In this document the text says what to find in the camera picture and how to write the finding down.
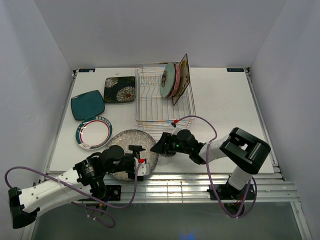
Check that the pink polka dot plate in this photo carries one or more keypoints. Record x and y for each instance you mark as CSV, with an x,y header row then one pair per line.
x,y
177,80

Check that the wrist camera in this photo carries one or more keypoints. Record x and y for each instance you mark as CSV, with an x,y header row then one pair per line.
x,y
176,127
143,167

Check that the mint green flower plate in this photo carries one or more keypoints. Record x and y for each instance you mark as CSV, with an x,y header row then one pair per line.
x,y
168,79

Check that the wire dish rack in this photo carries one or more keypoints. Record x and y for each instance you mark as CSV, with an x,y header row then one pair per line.
x,y
152,111

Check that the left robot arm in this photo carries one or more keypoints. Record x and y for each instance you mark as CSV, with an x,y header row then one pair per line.
x,y
83,181

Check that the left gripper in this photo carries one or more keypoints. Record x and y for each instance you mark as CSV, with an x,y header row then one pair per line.
x,y
136,150

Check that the cream flower square plate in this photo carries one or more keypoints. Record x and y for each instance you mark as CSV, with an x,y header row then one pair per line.
x,y
184,78

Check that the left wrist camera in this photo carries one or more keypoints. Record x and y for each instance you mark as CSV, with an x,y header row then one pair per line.
x,y
143,167

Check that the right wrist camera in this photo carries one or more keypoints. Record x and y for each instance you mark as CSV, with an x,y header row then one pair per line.
x,y
176,127

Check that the white plate green rim left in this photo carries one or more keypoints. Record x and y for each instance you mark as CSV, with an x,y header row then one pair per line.
x,y
94,133

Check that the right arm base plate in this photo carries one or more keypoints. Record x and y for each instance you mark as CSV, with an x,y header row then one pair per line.
x,y
226,192

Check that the right blue table label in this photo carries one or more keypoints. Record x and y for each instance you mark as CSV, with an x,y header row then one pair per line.
x,y
235,70

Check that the left blue table label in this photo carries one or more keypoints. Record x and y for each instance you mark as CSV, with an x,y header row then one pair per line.
x,y
86,70

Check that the teal square plate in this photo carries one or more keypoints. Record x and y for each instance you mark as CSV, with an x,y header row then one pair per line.
x,y
87,105

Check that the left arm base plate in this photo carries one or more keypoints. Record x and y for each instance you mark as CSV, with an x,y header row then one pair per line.
x,y
112,193

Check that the blue table label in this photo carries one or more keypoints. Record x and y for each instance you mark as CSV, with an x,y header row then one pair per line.
x,y
86,70
235,70

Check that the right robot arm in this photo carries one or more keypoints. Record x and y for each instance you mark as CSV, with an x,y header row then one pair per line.
x,y
247,151

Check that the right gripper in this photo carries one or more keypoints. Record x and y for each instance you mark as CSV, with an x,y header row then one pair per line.
x,y
160,147

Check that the black floral square plate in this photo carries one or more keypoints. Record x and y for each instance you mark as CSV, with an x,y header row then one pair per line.
x,y
119,89

